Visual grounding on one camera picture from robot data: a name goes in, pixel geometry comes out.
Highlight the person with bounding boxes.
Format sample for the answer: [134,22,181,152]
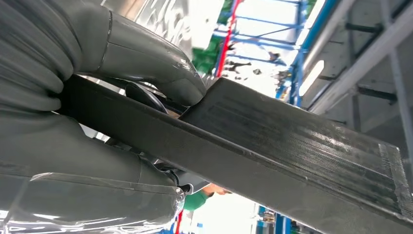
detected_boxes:
[183,182,233,212]

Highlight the red pole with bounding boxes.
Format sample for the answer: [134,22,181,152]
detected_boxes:
[214,0,243,78]

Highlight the ceiling light tube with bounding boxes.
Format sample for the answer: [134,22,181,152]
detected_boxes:
[298,59,325,97]

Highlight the blue steel frame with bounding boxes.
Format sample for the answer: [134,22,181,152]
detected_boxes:
[211,0,339,107]

